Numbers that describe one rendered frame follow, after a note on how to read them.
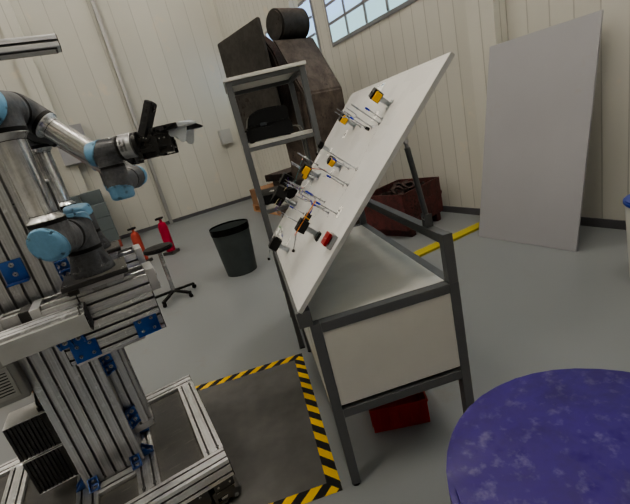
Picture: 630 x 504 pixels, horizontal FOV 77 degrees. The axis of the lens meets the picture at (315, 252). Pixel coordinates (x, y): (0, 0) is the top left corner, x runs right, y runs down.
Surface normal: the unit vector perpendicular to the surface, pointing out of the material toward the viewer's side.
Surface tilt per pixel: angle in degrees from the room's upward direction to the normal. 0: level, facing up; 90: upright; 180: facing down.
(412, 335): 90
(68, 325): 90
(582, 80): 77
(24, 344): 90
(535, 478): 0
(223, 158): 90
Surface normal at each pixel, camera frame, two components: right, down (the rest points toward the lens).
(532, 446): -0.23, -0.92
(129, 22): 0.48, 0.17
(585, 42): -0.88, 0.12
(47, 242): 0.10, 0.42
